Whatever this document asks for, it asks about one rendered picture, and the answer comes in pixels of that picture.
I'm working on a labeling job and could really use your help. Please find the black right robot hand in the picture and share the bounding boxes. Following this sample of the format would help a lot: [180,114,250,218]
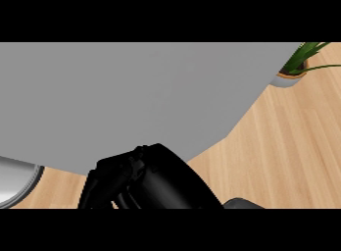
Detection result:
[77,142,224,210]

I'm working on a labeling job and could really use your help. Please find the potted green plant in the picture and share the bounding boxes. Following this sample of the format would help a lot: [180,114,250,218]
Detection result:
[269,41,341,88]

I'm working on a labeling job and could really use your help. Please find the grey cabinet door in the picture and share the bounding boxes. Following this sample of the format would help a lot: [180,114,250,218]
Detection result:
[0,41,306,176]

